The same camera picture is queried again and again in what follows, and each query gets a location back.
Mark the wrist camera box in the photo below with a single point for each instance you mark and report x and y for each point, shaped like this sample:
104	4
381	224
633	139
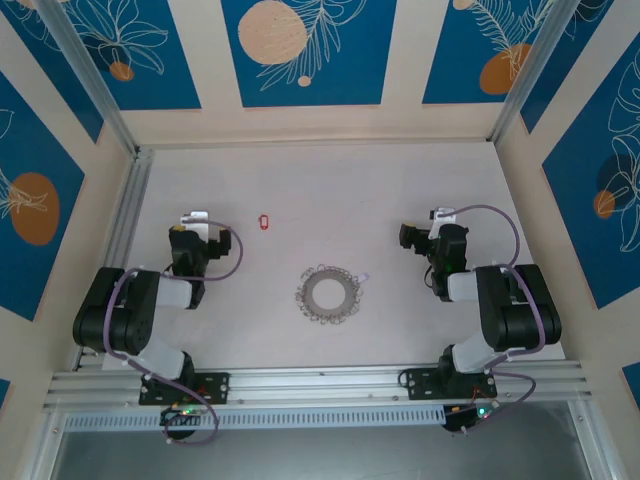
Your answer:
195	221
442	216

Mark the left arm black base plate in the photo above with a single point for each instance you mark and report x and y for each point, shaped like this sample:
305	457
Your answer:
217	387

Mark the aluminium frame bar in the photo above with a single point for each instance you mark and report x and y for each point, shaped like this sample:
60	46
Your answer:
45	445
595	445

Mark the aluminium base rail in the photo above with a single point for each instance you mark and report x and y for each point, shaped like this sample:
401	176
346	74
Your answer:
320	387

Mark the grey metal panel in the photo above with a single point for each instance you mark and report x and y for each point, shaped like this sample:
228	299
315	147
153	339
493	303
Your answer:
325	457

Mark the aluminium corner post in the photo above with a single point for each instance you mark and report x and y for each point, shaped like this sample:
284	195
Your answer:
525	75
95	90

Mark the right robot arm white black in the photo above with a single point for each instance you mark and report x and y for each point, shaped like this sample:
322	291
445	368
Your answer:
520	310

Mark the small pale purple key tag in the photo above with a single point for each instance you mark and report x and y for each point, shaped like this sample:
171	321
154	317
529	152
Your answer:
363	277

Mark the silver keyring bundle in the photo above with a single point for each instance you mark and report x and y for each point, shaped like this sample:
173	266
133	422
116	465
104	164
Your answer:
307	295

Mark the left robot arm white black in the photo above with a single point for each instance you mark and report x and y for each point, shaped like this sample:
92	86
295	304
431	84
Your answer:
125	310

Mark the red key tag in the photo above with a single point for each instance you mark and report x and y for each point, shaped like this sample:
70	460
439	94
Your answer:
263	222

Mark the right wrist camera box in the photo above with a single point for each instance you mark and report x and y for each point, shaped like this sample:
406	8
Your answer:
442	216

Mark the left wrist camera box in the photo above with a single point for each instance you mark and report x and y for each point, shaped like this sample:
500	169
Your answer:
195	221

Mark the aluminium table side rail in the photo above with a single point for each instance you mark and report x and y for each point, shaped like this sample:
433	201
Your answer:
135	200

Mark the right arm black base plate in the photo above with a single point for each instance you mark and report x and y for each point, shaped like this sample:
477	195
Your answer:
420	385

